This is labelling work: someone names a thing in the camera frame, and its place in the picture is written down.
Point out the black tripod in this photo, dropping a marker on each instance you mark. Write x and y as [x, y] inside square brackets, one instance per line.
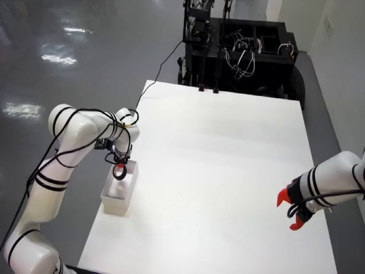
[215, 90]

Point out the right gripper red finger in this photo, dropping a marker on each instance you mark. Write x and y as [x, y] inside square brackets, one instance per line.
[282, 197]
[297, 224]

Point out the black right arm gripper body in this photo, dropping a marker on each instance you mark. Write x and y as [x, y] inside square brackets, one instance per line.
[298, 197]

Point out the white cardboard bin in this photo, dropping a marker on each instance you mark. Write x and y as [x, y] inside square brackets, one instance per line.
[117, 204]

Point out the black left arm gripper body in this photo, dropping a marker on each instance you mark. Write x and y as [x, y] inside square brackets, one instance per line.
[122, 154]

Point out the black device box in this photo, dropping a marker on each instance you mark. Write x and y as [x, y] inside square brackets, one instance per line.
[199, 13]

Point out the small black camera module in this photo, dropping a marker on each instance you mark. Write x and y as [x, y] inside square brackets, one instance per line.
[102, 144]

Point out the black tape roll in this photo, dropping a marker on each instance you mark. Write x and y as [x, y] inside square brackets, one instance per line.
[115, 173]

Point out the black equipment cart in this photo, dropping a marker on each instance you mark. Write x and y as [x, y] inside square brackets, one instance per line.
[271, 71]

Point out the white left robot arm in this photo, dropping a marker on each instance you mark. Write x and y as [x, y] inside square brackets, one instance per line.
[74, 128]

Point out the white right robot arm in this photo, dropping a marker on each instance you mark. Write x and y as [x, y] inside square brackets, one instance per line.
[336, 177]

